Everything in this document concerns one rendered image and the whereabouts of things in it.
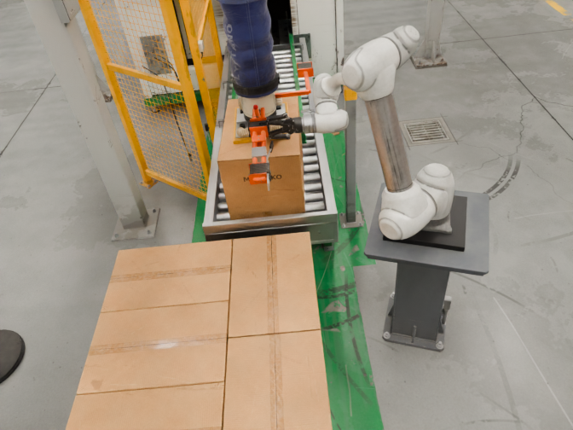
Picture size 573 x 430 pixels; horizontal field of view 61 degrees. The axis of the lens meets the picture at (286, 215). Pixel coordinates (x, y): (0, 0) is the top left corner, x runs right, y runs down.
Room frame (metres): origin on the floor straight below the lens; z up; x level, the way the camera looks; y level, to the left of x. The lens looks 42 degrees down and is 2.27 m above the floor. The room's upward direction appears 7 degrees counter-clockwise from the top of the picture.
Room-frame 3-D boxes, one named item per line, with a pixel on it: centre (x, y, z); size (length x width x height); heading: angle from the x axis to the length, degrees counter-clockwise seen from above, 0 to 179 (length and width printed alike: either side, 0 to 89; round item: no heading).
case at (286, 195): (2.21, 0.08, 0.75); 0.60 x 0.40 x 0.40; 175
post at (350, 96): (2.41, -0.43, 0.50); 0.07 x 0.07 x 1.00; 88
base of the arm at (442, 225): (1.56, -0.64, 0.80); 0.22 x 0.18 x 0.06; 162
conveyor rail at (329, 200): (3.01, -0.28, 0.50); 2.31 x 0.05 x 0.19; 178
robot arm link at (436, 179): (1.53, -0.62, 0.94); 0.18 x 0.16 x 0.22; 130
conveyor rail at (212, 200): (3.04, 0.37, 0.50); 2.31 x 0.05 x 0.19; 178
